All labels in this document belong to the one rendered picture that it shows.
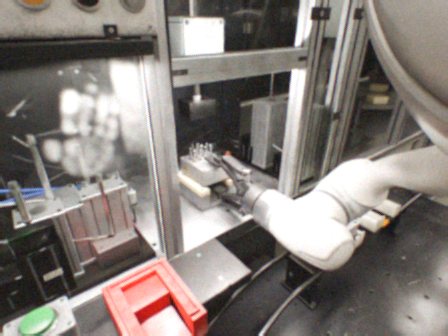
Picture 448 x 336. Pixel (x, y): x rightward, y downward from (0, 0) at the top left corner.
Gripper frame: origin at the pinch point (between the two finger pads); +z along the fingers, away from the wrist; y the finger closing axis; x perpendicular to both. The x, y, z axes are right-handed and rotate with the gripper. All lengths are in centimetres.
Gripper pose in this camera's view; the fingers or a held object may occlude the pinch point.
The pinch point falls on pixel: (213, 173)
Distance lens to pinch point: 81.6
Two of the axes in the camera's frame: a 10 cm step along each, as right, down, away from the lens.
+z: -6.1, -3.8, 7.0
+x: -7.9, 2.9, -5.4
